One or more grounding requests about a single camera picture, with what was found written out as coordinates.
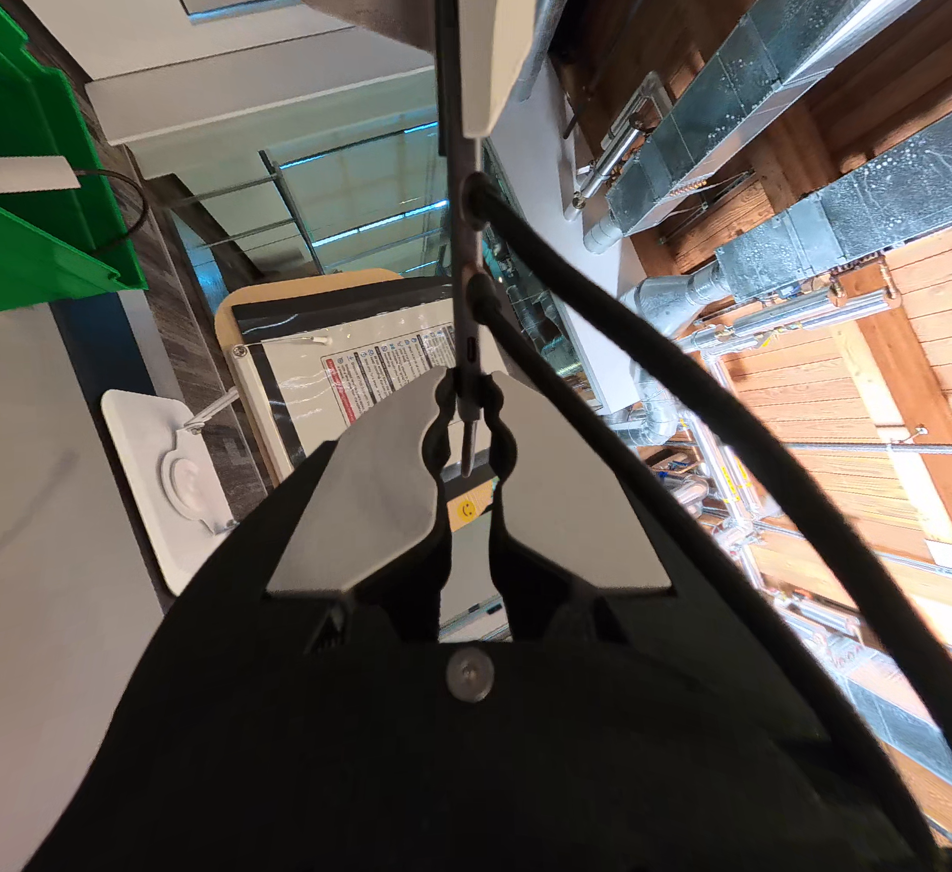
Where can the green plastic bin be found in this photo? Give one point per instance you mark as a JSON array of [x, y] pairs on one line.
[[44, 105]]

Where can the grey usb hub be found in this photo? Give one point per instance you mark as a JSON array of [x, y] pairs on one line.
[[461, 254]]

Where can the wooden framed sign board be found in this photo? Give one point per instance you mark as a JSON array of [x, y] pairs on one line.
[[297, 366]]

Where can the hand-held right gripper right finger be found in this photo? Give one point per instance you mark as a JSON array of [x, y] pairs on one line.
[[580, 515]]

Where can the rectangular metal air duct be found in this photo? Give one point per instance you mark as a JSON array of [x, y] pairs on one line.
[[744, 68], [818, 232]]

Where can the glass railing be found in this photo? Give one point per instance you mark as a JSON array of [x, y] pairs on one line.
[[357, 202]]

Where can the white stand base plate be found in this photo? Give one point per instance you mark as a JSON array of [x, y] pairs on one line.
[[134, 455]]

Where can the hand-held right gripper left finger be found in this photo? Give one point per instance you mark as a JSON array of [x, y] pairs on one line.
[[349, 507]]

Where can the silver metal bracket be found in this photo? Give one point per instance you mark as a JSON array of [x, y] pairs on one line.
[[212, 411]]

